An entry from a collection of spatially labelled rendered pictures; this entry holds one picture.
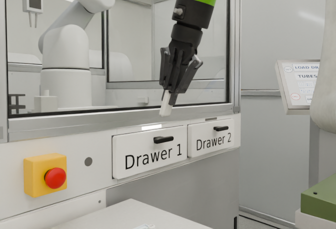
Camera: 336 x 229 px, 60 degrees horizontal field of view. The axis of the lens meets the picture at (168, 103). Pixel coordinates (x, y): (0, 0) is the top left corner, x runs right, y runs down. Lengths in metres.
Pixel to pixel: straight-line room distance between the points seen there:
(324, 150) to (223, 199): 0.59
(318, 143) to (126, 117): 1.05
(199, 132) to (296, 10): 1.61
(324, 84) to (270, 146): 1.62
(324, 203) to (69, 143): 0.58
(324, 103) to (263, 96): 1.61
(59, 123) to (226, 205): 0.83
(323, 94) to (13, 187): 0.78
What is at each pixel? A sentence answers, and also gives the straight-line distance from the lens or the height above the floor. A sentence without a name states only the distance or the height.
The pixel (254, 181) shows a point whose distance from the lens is 2.62.
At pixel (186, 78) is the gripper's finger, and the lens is 0.71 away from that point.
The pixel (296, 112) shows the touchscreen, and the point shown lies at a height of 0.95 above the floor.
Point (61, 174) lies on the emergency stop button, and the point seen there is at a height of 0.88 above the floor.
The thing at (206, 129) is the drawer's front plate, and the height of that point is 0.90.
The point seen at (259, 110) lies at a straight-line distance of 2.49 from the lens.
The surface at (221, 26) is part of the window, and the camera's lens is 1.21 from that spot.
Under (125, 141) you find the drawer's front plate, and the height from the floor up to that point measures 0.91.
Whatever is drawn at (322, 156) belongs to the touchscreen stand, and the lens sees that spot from 1.59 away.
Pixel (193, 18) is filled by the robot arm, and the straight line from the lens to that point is 0.69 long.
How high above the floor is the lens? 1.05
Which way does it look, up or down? 3 degrees down
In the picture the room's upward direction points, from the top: straight up
